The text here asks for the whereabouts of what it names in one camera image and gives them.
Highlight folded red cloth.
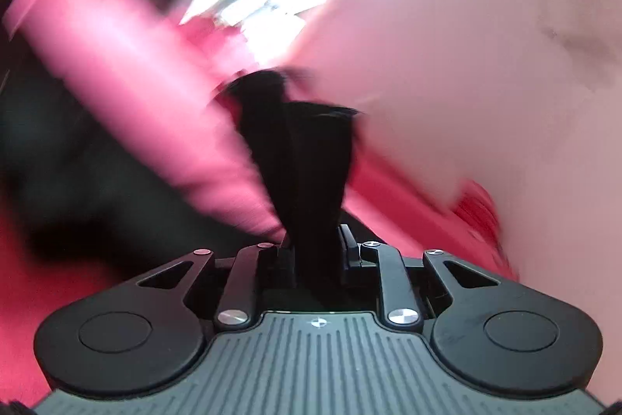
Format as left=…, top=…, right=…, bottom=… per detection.
left=451, top=180, right=519, bottom=280

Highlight black pants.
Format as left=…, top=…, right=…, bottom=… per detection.
left=0, top=69, right=366, bottom=290

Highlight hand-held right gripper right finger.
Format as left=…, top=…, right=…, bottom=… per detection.
left=339, top=224, right=502, bottom=329

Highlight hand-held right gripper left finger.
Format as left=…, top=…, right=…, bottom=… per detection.
left=137, top=242, right=295, bottom=327

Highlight red terry bed cover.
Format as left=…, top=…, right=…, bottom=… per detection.
left=0, top=0, right=521, bottom=407

